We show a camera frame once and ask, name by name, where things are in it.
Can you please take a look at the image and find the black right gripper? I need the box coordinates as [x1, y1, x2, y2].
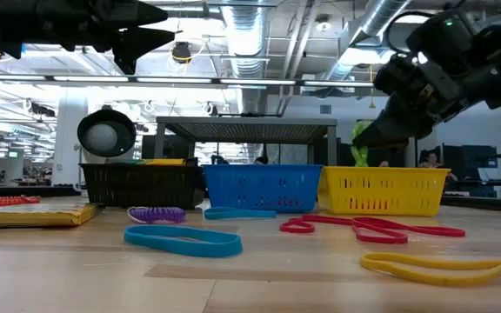
[351, 47, 480, 151]

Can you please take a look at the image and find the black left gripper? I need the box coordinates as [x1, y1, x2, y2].
[15, 0, 177, 77]

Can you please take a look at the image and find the green spiral hair tie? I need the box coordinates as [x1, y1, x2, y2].
[349, 118, 377, 169]

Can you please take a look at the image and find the red rubber band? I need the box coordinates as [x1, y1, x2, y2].
[279, 213, 467, 245]

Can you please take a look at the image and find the yellow Crayola crayon box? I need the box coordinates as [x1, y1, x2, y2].
[0, 203, 98, 230]
[104, 157, 187, 168]

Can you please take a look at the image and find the blue rubber band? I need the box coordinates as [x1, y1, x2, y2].
[123, 223, 244, 259]
[203, 206, 278, 221]

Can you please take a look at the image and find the purple spiral hair tie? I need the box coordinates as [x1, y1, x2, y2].
[127, 205, 188, 225]

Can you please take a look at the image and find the orange spiral hair tie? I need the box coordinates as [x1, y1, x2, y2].
[0, 195, 42, 210]

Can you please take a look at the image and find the yellow plastic basket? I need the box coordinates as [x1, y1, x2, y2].
[317, 165, 451, 217]

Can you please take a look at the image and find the dark workstation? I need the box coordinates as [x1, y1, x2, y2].
[418, 144, 501, 199]

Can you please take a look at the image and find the white ceiling dome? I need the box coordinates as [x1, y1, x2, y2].
[314, 14, 333, 33]

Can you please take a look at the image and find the black screen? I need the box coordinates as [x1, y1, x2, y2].
[140, 134, 196, 167]

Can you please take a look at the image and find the long ceiling light strip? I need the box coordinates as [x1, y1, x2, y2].
[0, 73, 501, 91]

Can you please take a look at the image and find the white square column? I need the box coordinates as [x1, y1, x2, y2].
[51, 93, 90, 187]

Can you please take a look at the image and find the blue plastic basket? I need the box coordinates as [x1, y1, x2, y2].
[203, 163, 324, 214]

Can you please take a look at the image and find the grey perforated metal riser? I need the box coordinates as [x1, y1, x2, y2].
[152, 115, 338, 169]

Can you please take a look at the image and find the black plastic basket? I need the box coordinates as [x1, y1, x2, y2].
[80, 163, 206, 210]

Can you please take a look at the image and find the yellow rubber band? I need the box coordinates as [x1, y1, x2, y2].
[359, 250, 501, 288]

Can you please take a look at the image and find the yellow hanging cord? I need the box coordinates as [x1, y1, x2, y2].
[367, 63, 377, 110]

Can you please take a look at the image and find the black ceiling camera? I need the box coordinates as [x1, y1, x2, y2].
[170, 40, 196, 66]

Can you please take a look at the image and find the silver slanted ventilation duct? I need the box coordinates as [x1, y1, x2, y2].
[319, 0, 412, 83]

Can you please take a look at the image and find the silver ribbed ventilation duct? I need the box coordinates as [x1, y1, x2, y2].
[220, 0, 272, 117]

